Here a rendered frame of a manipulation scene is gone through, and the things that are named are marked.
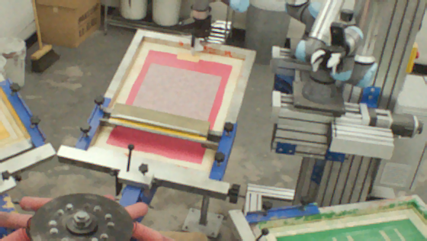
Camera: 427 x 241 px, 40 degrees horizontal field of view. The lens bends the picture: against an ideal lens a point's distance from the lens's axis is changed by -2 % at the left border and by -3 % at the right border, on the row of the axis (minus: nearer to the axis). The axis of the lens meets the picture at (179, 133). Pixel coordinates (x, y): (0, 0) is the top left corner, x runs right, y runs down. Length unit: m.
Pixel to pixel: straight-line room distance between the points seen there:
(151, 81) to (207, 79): 0.26
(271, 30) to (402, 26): 3.02
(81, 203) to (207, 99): 1.03
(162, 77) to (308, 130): 0.70
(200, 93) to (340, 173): 0.84
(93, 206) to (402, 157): 1.67
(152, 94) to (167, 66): 0.19
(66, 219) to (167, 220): 2.05
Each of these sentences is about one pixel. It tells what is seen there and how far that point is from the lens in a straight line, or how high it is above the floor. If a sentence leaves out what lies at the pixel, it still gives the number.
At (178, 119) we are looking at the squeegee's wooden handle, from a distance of 2.46.
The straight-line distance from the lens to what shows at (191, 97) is 2.69.
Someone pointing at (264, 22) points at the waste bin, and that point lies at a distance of 5.60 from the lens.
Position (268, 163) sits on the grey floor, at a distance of 4.40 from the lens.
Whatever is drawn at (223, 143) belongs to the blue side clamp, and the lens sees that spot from 2.46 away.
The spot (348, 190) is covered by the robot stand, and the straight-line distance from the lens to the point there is 3.14.
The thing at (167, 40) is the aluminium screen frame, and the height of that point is 1.29.
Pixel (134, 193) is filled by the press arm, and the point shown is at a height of 1.07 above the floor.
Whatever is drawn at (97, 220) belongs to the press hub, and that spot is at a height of 1.31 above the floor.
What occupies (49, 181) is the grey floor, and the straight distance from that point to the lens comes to 4.07.
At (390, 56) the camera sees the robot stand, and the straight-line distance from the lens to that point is 2.79.
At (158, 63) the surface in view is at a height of 1.22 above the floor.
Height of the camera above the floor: 2.49
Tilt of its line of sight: 33 degrees down
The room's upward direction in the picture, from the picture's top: 5 degrees clockwise
